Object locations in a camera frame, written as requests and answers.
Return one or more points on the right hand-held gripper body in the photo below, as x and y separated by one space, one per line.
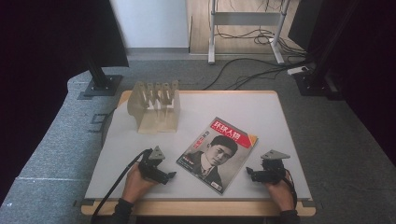
272 169

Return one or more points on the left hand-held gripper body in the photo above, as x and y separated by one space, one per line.
151 168

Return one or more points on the person's left hand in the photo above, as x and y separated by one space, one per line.
136 184

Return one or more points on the person's right hand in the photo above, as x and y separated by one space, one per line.
280 194

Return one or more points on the magazine with portrait cover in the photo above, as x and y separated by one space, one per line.
214 155

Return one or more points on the wooden slotted magazine rack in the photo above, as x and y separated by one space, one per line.
155 109

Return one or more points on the white table mat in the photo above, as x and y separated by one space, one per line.
249 109

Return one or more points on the white power strip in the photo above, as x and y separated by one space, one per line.
297 70

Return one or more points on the black curtain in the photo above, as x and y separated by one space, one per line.
46 62
367 62

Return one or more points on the black stand with base plate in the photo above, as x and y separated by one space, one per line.
101 84
313 82

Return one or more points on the white wall panel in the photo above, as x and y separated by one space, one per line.
152 21

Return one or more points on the white metal desk frame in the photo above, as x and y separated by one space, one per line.
246 18

